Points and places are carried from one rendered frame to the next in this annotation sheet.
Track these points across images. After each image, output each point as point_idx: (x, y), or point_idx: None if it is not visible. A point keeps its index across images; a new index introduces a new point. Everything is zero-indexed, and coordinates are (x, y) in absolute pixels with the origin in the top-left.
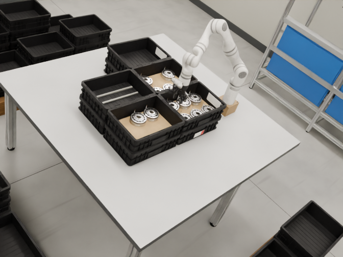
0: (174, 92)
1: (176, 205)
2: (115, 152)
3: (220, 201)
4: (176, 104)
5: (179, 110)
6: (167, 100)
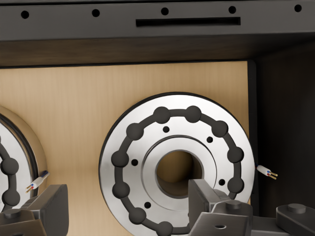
0: (240, 209)
1: None
2: None
3: None
4: (174, 234)
5: (123, 232)
6: (262, 167)
